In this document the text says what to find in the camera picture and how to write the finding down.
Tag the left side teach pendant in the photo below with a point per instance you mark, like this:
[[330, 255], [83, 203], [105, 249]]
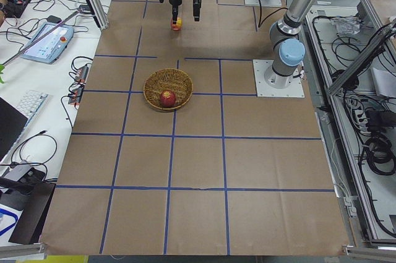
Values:
[[51, 47]]

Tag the grey usb hub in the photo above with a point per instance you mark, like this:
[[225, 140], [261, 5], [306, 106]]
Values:
[[18, 172]]

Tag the dark red apple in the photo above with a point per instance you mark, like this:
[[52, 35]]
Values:
[[167, 99]]

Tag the round wicker basket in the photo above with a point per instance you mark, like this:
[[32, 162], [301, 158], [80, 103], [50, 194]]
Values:
[[171, 80]]

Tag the black laptop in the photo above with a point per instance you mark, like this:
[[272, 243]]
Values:
[[12, 124]]

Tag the white keyboard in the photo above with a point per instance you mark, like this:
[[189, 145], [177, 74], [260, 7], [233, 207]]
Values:
[[31, 102]]

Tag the red yellow apple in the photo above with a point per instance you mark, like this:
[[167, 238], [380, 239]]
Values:
[[176, 25]]

